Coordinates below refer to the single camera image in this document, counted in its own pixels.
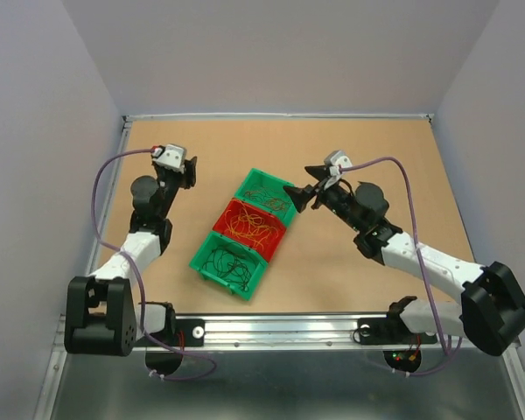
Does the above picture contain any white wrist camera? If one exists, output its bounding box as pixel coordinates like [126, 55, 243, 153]
[150, 143, 187, 173]
[324, 150, 353, 190]

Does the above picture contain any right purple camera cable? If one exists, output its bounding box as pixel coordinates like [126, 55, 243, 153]
[340, 157, 463, 378]

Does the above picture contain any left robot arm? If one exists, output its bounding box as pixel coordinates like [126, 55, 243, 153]
[64, 144, 197, 356]

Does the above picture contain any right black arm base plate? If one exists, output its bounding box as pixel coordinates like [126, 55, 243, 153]
[352, 318, 438, 346]

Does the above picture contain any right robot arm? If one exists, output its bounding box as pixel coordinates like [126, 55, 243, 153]
[284, 165, 525, 356]

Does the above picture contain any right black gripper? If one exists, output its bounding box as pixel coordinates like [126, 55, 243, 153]
[283, 164, 363, 232]

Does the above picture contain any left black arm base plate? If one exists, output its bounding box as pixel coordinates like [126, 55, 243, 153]
[122, 318, 205, 348]

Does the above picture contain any green plastic bin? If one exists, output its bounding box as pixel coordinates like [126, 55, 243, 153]
[234, 168, 297, 228]
[189, 232, 268, 301]

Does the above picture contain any red plastic bin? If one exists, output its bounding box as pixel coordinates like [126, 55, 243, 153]
[213, 199, 286, 263]

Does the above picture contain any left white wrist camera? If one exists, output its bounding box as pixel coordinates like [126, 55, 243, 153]
[150, 143, 187, 173]

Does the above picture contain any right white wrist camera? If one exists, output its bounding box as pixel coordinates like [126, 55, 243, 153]
[324, 150, 353, 190]

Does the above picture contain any thin dark brown cable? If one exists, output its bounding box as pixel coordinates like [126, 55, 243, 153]
[200, 244, 259, 292]

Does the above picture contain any aluminium front mounting rail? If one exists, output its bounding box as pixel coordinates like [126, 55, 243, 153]
[120, 301, 466, 355]

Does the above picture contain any thin yellow orange cable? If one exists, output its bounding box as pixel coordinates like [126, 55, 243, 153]
[222, 205, 281, 249]

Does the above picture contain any near green plastic bin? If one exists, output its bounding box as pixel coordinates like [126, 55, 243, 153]
[189, 232, 268, 301]

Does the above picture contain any far green plastic bin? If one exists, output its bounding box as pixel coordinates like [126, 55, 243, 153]
[234, 168, 297, 228]

